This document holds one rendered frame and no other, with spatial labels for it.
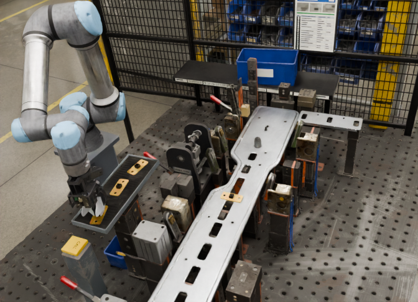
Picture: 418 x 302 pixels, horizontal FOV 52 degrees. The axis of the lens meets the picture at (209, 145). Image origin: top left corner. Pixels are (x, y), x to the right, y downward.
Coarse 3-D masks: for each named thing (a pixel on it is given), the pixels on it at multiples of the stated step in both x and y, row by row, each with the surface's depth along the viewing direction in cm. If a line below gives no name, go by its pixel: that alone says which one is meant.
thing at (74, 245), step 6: (72, 240) 135; (78, 240) 135; (84, 240) 134; (66, 246) 133; (72, 246) 133; (78, 246) 133; (84, 246) 133; (66, 252) 132; (72, 252) 131; (78, 252) 131
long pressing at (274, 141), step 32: (256, 128) 201; (288, 128) 199; (256, 160) 183; (256, 192) 167; (192, 224) 156; (224, 224) 155; (192, 256) 145; (224, 256) 144; (160, 288) 136; (192, 288) 135
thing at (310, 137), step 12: (300, 144) 186; (312, 144) 184; (300, 156) 190; (312, 156) 188; (300, 168) 195; (312, 168) 194; (300, 180) 199; (312, 180) 198; (300, 192) 203; (312, 192) 203
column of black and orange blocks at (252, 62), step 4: (248, 60) 214; (252, 60) 214; (256, 60) 216; (248, 64) 215; (252, 64) 215; (256, 64) 217; (248, 68) 217; (252, 68) 216; (256, 68) 218; (248, 72) 218; (252, 72) 218; (256, 72) 219; (248, 76) 220; (252, 76) 219; (256, 76) 220; (248, 80) 222; (252, 80) 222; (256, 80) 221; (248, 84) 222; (252, 84) 221; (256, 84) 222; (252, 88) 224; (256, 88) 225; (252, 92) 225; (256, 92) 226; (252, 96) 226; (256, 96) 227; (252, 100) 228; (256, 100) 228; (252, 104) 229; (256, 104) 229; (252, 108) 231; (252, 112) 233
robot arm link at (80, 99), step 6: (72, 96) 175; (78, 96) 174; (84, 96) 173; (60, 102) 174; (66, 102) 172; (72, 102) 171; (78, 102) 171; (84, 102) 172; (60, 108) 172; (66, 108) 170; (90, 114) 172; (90, 120) 174; (90, 126) 179
